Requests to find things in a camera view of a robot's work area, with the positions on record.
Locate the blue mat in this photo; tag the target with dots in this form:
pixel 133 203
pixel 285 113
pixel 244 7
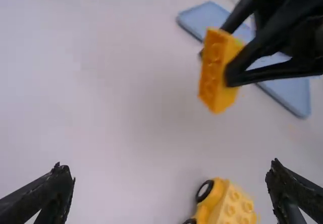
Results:
pixel 202 17

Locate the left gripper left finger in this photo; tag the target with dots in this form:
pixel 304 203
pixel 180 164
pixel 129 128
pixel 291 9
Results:
pixel 35 198

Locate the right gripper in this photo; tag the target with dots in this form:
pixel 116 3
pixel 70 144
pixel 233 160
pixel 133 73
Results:
pixel 295 14

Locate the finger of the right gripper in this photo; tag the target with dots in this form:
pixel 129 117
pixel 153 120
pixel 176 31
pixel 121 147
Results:
pixel 237 75

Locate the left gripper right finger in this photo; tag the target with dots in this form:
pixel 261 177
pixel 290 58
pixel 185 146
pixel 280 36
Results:
pixel 295 193

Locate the yellow toy brick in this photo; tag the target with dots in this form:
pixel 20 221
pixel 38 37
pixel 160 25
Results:
pixel 214 70

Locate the yellow toy car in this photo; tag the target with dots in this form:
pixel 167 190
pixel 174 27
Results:
pixel 227 203

